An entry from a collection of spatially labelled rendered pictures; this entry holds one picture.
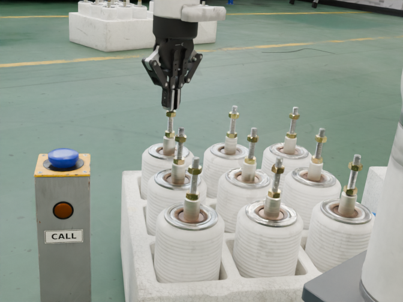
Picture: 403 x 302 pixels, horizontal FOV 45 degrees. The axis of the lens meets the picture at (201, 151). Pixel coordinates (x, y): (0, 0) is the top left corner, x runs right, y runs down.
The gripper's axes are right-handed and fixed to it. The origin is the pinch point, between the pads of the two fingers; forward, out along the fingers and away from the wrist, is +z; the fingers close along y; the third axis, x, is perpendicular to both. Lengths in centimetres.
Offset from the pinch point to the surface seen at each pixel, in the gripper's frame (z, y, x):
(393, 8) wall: 25, -660, -204
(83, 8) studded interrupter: 13, -132, -203
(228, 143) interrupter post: 8.2, -8.3, 7.2
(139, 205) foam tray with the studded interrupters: 17.2, 8.8, 2.2
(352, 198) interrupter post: 7.4, -3.7, 33.9
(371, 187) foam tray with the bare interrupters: 21, -41, 24
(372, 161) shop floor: 35, -93, 5
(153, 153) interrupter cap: 9.9, 2.8, -0.8
